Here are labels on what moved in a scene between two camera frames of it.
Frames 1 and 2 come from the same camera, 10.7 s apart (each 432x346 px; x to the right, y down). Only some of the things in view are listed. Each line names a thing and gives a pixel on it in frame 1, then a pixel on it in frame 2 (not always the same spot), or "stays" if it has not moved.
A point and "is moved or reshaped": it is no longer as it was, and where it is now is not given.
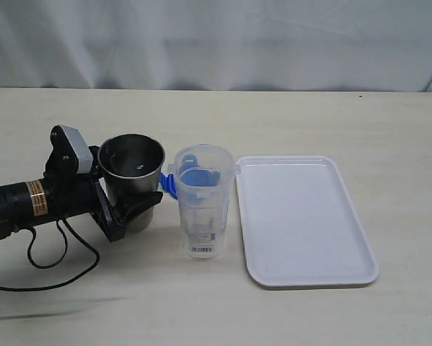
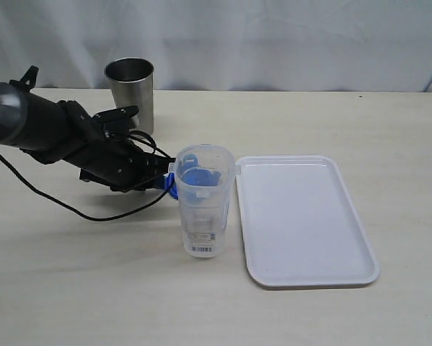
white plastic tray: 300,225 stays
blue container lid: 190,174 stays
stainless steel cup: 131,165 is moved or reshaped
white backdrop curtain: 328,45 stays
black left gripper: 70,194 → 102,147
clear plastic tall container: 204,176 stays
